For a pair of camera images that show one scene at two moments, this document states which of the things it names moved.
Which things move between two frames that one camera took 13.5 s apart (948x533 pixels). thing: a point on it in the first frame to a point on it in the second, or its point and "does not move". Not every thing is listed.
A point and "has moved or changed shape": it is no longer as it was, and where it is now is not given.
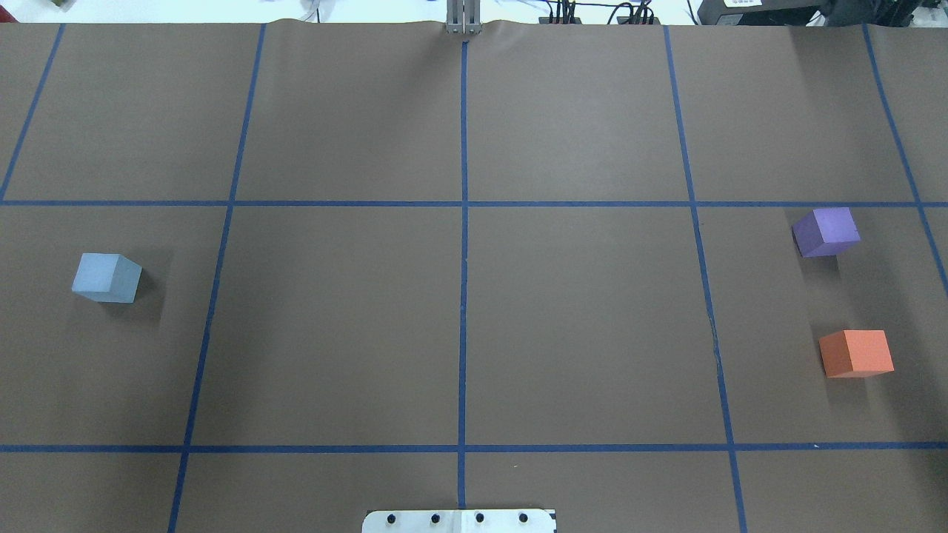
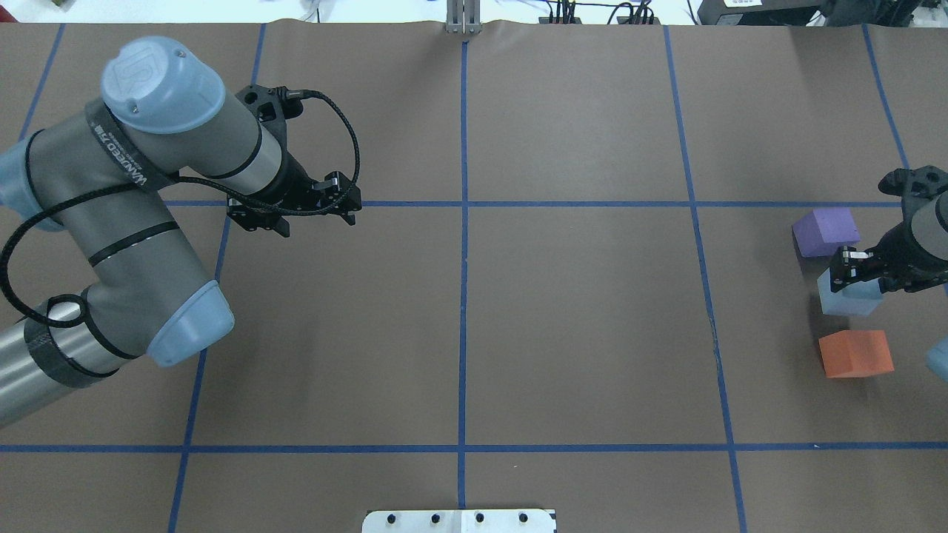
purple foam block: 826,232 does not move
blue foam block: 107,278 has moved or changed shape
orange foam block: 849,354 does not move
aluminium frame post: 464,17 does not move
